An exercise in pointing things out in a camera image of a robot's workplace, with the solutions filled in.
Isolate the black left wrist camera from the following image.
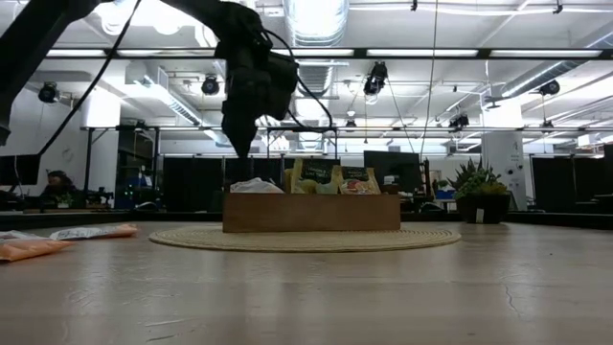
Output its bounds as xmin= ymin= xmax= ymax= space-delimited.
xmin=266 ymin=50 xmax=301 ymax=121

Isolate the wooden compartment tea box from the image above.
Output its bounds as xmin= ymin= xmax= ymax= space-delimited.
xmin=222 ymin=177 xmax=402 ymax=235

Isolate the white LED light strip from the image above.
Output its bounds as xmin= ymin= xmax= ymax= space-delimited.
xmin=366 ymin=48 xmax=480 ymax=58
xmin=45 ymin=48 xmax=107 ymax=58
xmin=117 ymin=48 xmax=217 ymax=58
xmin=272 ymin=48 xmax=355 ymax=58
xmin=488 ymin=48 xmax=603 ymax=58

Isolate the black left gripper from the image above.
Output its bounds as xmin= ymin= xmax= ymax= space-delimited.
xmin=214 ymin=40 xmax=273 ymax=160

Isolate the black computer monitor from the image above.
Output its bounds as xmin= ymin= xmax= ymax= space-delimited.
xmin=0 ymin=153 xmax=42 ymax=187
xmin=362 ymin=149 xmax=421 ymax=182

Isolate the white orange tea bag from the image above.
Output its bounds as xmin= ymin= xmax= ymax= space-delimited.
xmin=0 ymin=238 xmax=76 ymax=263
xmin=229 ymin=176 xmax=285 ymax=195
xmin=49 ymin=222 xmax=139 ymax=242
xmin=0 ymin=230 xmax=44 ymax=242

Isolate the silver ventilation duct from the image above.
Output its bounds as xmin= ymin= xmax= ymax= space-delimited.
xmin=282 ymin=0 xmax=351 ymax=97

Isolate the potted succulent plant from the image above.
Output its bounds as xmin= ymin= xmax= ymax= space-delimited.
xmin=447 ymin=157 xmax=512 ymax=225

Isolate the black partition panel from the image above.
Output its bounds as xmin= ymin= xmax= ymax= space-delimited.
xmin=162 ymin=156 xmax=342 ymax=212

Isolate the person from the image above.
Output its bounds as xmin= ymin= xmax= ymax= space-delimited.
xmin=40 ymin=170 xmax=86 ymax=210

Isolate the green lemon lime tea bag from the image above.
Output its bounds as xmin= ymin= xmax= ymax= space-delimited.
xmin=285 ymin=157 xmax=343 ymax=196

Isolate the thin black hanging cable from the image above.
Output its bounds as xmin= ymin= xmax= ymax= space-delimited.
xmin=420 ymin=0 xmax=440 ymax=162

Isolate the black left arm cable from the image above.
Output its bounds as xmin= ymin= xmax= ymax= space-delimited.
xmin=36 ymin=0 xmax=336 ymax=155

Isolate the round woven straw placemat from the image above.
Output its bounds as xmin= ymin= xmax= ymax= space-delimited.
xmin=148 ymin=224 xmax=463 ymax=254

